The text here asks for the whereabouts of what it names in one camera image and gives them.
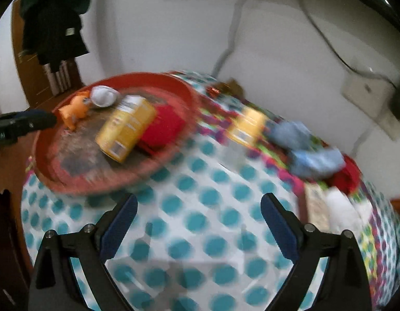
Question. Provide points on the white sock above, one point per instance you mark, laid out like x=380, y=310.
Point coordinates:
x=344, y=210
x=102, y=96

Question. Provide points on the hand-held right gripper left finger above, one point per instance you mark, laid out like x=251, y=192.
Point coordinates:
x=120, y=230

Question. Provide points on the red pouch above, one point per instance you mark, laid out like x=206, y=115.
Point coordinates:
x=166, y=126

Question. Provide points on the light blue sock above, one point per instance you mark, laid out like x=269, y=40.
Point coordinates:
x=290, y=134
x=316, y=163

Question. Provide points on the wooden door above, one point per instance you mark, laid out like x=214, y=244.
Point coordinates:
x=28, y=71

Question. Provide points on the polka dot tablecloth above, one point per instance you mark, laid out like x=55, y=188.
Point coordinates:
x=200, y=213

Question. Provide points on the white wall socket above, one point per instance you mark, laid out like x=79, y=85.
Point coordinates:
x=362, y=90

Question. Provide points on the black hanging garment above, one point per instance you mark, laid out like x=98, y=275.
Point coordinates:
x=54, y=39

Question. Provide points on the ribbed beige panel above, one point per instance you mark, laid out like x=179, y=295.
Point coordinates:
x=59, y=76

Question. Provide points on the brown candy wrappers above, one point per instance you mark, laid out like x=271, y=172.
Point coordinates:
x=224, y=86

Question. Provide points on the orange rubber toy figure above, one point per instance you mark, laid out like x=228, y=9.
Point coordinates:
x=75, y=110

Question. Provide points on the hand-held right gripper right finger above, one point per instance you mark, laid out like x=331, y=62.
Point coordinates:
x=281, y=230

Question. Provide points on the beige printed box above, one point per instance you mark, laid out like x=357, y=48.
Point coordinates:
x=316, y=207

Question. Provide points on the round red tray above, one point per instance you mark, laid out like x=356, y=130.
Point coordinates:
x=178, y=87

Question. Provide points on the red sock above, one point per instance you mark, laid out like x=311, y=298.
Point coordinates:
x=347, y=178

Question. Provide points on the yellow carton box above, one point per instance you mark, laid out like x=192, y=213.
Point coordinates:
x=125, y=129
x=247, y=126

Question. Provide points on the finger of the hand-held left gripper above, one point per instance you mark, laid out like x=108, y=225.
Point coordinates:
x=36, y=119

